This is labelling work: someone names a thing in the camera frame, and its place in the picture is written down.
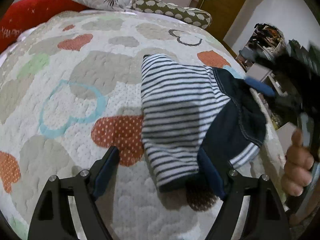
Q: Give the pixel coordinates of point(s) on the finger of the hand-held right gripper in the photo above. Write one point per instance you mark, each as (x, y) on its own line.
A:
(260, 86)

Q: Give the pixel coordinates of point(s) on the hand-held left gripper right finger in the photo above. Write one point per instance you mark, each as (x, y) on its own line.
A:
(212, 172)

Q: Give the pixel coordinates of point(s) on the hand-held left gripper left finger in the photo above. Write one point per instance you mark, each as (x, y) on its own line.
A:
(105, 175)

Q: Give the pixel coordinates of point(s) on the navy white striped shirt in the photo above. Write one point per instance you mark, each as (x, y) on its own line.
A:
(170, 120)

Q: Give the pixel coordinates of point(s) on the person's right hand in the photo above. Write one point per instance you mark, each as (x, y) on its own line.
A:
(297, 165)

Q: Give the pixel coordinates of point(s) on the cluttered shoe shelf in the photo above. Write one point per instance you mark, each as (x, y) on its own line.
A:
(265, 40)

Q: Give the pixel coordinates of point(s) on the heart patterned quilt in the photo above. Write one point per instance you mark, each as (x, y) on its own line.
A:
(75, 135)

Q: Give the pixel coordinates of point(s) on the wooden door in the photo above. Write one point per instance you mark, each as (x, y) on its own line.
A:
(225, 2)

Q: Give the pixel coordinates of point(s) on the olive patterned bolster pillow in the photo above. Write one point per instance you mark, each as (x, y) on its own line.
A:
(172, 11)

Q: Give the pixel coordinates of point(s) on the white bed sheet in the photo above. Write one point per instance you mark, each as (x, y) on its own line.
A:
(23, 34)

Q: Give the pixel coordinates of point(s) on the long red embroidered pillow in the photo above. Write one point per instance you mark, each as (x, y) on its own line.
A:
(30, 12)

